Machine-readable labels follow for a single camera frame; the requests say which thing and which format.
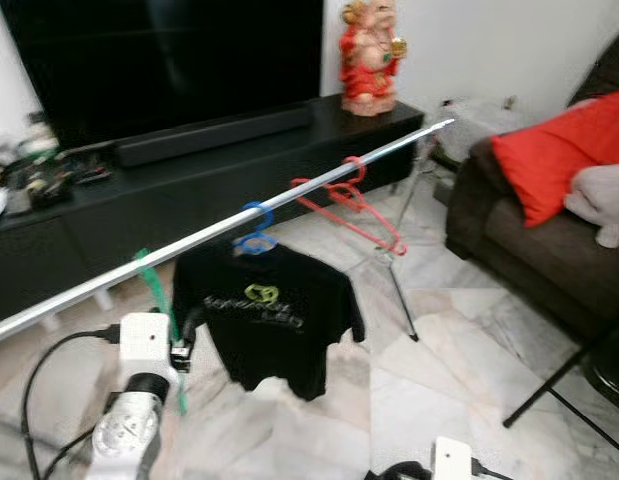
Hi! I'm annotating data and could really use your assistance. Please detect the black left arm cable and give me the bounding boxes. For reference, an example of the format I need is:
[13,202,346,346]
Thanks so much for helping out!
[19,325,125,480]

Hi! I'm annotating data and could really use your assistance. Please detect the red plastic hanger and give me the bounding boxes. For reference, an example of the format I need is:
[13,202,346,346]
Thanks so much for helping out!
[289,155,410,258]

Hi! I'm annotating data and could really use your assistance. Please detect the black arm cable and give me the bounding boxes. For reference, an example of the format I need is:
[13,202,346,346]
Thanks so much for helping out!
[472,458,515,480]
[19,325,125,480]

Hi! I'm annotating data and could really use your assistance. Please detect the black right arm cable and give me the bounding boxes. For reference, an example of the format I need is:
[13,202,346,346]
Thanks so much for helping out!
[472,458,515,480]

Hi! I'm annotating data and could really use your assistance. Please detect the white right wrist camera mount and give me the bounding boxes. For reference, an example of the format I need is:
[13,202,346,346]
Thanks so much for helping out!
[432,437,475,480]

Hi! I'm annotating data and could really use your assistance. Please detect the pile of small electronics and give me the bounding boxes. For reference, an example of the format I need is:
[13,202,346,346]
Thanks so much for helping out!
[0,110,115,216]

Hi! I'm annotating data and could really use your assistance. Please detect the dark brown sofa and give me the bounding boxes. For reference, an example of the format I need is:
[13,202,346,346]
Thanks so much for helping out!
[444,30,619,346]

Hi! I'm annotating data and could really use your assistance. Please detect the black soundbar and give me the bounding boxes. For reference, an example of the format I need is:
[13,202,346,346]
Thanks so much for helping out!
[114,103,315,169]

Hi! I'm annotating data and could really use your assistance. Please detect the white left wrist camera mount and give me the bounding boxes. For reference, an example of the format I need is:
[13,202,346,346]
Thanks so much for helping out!
[117,312,182,386]

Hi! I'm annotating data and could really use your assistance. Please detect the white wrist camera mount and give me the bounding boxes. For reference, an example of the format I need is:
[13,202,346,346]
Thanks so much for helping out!
[117,312,182,386]
[432,437,475,480]

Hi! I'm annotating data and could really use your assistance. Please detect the red cushion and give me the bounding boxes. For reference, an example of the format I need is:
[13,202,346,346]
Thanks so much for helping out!
[489,88,619,229]

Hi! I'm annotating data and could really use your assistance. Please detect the red laughing Buddha statue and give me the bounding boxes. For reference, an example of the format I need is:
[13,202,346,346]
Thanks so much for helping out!
[337,0,408,118]

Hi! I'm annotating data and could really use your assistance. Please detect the silver metal clothes rack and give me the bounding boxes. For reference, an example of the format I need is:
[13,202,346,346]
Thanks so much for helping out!
[0,118,457,346]

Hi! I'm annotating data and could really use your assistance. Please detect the green plastic hanger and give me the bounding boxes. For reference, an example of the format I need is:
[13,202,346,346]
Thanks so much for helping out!
[132,248,190,416]

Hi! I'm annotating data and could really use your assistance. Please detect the black metal stand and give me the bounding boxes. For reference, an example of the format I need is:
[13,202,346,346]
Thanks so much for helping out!
[502,320,619,456]

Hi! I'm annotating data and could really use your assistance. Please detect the black TV console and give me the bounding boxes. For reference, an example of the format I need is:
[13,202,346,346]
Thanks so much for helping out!
[0,95,427,326]

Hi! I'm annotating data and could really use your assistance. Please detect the large black television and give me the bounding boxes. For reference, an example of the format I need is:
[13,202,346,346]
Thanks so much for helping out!
[0,0,325,151]

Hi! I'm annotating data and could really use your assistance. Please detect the white side table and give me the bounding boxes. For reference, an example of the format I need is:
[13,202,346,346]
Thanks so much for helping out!
[429,95,525,166]

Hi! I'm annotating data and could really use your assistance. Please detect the black printed T-shirt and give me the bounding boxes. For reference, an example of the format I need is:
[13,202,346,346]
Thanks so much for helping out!
[171,240,367,403]

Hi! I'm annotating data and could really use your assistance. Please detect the blue plastic hanger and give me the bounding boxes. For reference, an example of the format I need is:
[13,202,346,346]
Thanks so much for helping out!
[232,202,280,256]

